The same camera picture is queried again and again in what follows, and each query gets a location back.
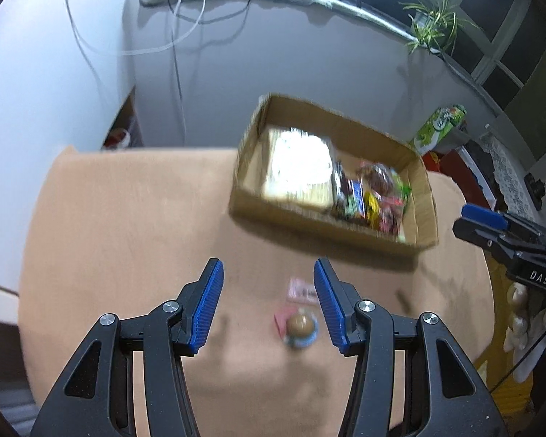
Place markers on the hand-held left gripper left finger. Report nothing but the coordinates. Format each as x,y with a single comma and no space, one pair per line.
207,305

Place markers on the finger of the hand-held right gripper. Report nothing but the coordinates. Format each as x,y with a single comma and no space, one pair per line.
482,216
477,234

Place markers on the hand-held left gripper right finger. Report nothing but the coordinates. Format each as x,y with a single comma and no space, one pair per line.
330,305

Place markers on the cardboard box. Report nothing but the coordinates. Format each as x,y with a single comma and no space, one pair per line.
300,223

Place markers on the dark red dates packet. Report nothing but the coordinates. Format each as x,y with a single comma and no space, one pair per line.
376,177

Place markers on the person's right hand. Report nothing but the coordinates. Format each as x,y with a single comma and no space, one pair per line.
518,332

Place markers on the small pink candy packet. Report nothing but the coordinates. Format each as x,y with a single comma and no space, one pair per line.
302,290

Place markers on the red serrated wrapper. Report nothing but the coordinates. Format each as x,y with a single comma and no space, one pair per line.
280,323

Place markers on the white lace cloth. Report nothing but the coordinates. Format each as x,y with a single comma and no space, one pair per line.
505,168

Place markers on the yellow box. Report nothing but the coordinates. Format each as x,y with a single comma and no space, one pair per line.
491,359

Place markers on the green drink carton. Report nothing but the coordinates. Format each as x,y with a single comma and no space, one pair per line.
437,127

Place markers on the large pale snack packet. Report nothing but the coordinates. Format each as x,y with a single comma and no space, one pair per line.
300,164

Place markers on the red and white object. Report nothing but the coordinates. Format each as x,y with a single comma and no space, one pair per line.
118,139

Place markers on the green potted plant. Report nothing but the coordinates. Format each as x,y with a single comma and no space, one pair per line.
430,22

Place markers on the window with white frame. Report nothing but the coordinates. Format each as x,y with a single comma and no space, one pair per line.
496,32

